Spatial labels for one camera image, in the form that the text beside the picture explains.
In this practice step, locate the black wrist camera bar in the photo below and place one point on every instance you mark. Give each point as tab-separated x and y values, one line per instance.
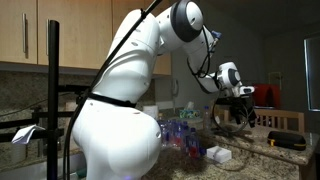
226	100

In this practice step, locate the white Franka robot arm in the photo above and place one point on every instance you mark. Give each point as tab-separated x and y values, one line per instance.
126	66

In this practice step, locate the black zip case yellow zipper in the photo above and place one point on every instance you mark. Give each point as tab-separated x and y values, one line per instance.
286	140

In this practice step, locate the green patterned tissue box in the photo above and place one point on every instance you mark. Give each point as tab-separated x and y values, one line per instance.
189	113

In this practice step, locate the small white box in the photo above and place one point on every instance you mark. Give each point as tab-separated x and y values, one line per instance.
219	154

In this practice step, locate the wooden slat back chair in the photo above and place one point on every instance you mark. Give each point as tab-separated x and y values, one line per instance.
283	115

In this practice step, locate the red box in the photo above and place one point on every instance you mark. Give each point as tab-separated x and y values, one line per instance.
266	96

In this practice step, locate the small blue cap bottle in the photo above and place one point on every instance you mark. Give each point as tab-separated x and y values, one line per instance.
165	133
185	133
176	133

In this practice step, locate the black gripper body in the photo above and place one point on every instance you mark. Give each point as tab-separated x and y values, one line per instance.
240	106

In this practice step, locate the white paper towel roll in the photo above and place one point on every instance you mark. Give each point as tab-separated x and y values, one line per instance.
150	111

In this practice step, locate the black camera stand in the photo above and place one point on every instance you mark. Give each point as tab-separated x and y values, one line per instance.
53	100

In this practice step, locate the white wall phone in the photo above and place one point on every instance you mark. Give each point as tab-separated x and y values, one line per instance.
174	87

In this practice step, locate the folded white paper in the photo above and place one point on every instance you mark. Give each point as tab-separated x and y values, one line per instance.
25	133

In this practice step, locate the bottle with red liquid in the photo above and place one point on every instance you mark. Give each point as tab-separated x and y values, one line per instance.
193	146

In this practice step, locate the tall clear water bottle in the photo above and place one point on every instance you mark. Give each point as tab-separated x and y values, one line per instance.
207	118

